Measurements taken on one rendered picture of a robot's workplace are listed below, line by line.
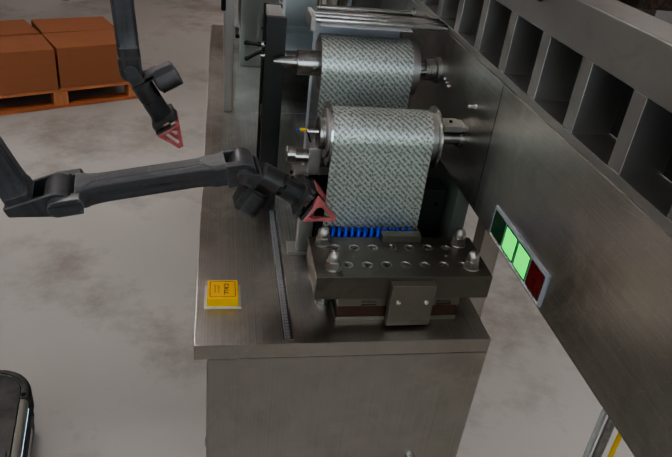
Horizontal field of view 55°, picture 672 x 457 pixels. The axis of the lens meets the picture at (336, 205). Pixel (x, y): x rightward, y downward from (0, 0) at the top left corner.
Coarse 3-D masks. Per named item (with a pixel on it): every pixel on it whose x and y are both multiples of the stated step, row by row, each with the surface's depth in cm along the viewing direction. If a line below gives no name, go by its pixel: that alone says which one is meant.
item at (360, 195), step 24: (336, 168) 146; (360, 168) 147; (384, 168) 148; (408, 168) 149; (336, 192) 149; (360, 192) 150; (384, 192) 151; (408, 192) 152; (336, 216) 152; (360, 216) 153; (384, 216) 154; (408, 216) 156
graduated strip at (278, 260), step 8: (272, 216) 180; (272, 224) 177; (272, 232) 173; (272, 240) 170; (280, 248) 167; (280, 256) 164; (280, 264) 161; (280, 272) 158; (280, 280) 155; (280, 288) 152; (280, 296) 150; (280, 304) 147; (288, 304) 148; (280, 312) 145; (288, 312) 145; (288, 320) 143; (288, 328) 140; (288, 336) 138
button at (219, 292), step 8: (216, 280) 149; (224, 280) 149; (232, 280) 149; (208, 288) 146; (216, 288) 146; (224, 288) 146; (232, 288) 147; (208, 296) 143; (216, 296) 144; (224, 296) 144; (232, 296) 144; (208, 304) 143; (216, 304) 144; (224, 304) 144; (232, 304) 144
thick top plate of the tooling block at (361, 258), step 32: (320, 256) 143; (352, 256) 144; (384, 256) 146; (416, 256) 147; (448, 256) 149; (480, 256) 150; (320, 288) 138; (352, 288) 139; (384, 288) 140; (448, 288) 143; (480, 288) 145
